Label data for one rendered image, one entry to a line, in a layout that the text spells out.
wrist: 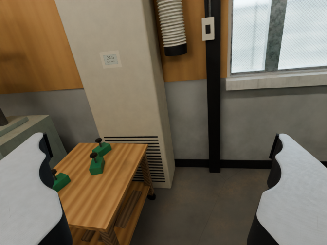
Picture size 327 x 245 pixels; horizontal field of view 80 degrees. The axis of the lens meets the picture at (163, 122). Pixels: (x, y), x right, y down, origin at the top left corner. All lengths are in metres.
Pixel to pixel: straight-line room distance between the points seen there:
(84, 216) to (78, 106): 1.15
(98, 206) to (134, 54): 0.87
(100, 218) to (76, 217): 0.12
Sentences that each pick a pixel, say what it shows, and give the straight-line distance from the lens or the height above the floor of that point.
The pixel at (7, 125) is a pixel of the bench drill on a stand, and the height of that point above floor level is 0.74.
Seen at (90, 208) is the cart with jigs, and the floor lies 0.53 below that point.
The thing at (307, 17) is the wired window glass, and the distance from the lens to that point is 1.69.
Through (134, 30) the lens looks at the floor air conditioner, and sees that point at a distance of 1.26.
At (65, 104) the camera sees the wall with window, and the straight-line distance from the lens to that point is 2.06.
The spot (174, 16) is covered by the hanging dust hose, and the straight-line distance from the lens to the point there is 1.32.
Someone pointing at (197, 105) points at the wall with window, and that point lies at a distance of 1.63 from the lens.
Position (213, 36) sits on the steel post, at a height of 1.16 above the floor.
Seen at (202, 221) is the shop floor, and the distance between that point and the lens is 1.59.
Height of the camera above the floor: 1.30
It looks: 27 degrees down
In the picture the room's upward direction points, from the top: 8 degrees counter-clockwise
